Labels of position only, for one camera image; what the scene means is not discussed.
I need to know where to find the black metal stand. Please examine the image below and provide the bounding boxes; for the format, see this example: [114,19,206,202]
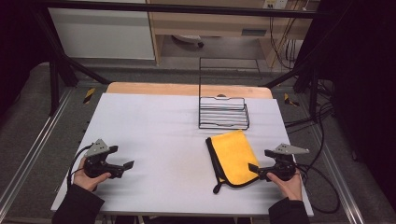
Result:
[31,8,112,117]
[264,59,323,123]

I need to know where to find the wall power outlet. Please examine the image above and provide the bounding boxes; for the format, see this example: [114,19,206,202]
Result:
[262,0,290,10]

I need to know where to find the light wooden desk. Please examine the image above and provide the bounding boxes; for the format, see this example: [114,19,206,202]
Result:
[146,0,321,68]

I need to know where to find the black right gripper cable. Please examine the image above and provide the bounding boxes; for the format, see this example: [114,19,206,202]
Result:
[292,162,341,215]

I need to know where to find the white cabinet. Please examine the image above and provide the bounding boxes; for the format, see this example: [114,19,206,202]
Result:
[48,7,156,61]

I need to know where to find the aluminium floor rail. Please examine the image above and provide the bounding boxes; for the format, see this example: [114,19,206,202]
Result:
[0,88,75,213]
[310,124,366,224]

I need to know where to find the black wire rack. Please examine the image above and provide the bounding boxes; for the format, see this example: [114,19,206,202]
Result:
[198,57,262,131]

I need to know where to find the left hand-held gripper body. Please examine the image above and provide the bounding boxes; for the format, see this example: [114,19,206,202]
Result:
[83,138,125,179]

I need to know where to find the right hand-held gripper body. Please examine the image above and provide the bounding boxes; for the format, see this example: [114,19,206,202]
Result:
[258,143,311,183]

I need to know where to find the person's left hand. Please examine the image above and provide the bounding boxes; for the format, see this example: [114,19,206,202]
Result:
[73,157,112,192]

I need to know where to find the black metal frame bar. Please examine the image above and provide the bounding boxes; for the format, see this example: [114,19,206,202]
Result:
[31,0,331,20]

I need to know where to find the yellow towel with black trim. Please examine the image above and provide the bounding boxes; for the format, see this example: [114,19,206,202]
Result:
[205,129,262,195]

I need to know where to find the black floor cables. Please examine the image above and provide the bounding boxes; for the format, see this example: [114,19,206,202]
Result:
[284,78,336,135]

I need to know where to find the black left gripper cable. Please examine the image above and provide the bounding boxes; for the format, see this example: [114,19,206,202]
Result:
[66,143,94,189]

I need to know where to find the person's right hand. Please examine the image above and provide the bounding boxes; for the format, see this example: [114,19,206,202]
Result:
[266,170,304,202]

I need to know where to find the hanging desk cables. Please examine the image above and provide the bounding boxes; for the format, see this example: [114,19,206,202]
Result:
[268,15,301,71]

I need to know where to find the office chair base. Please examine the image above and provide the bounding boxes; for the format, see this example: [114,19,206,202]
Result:
[171,34,205,49]

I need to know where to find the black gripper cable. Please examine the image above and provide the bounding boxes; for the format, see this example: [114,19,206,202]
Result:
[292,162,341,215]
[66,143,94,189]

